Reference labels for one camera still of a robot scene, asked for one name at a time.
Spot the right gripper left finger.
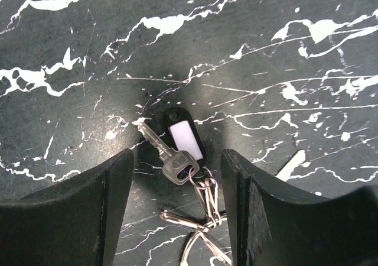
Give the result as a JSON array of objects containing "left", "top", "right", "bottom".
[{"left": 1, "top": 149, "right": 134, "bottom": 265}]

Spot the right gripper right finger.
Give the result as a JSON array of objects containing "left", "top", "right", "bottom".
[{"left": 221, "top": 149, "right": 377, "bottom": 265}]

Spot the large metal keyring with clips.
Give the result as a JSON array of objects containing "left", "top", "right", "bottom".
[{"left": 159, "top": 167, "right": 233, "bottom": 265}]

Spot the silver key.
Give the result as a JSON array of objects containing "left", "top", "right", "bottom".
[{"left": 136, "top": 122, "right": 200, "bottom": 186}]

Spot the black key tag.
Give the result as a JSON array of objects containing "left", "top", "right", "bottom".
[{"left": 161, "top": 106, "right": 207, "bottom": 167}]

